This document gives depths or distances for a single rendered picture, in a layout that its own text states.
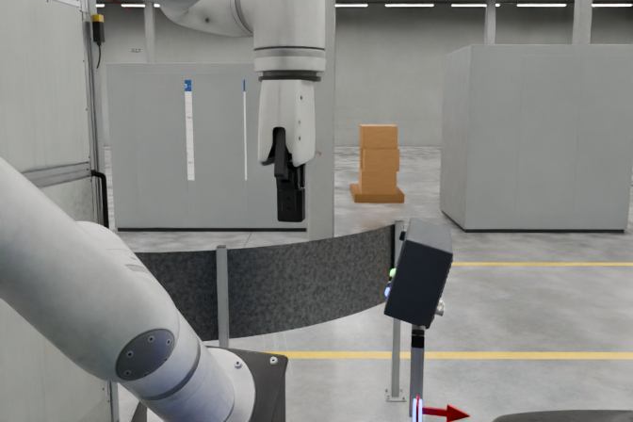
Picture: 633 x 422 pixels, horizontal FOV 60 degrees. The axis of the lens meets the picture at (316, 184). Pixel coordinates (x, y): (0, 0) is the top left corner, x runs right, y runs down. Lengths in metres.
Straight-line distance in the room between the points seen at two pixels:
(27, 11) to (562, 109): 5.99
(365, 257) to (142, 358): 2.11
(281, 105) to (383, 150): 8.14
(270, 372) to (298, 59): 0.58
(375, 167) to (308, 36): 8.14
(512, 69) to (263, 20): 6.37
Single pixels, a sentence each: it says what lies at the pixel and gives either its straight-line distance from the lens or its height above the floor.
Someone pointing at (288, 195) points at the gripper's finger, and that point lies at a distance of 0.66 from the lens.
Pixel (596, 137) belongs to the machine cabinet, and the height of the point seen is 1.17.
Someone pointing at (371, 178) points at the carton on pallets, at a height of 0.39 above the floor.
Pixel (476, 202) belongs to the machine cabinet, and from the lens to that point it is 6.92.
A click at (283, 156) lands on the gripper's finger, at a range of 0.62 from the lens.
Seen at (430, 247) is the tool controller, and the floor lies 1.24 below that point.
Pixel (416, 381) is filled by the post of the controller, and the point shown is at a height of 0.94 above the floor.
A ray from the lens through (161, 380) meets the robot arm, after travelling 0.80.
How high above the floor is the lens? 1.55
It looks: 8 degrees down
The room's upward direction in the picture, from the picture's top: straight up
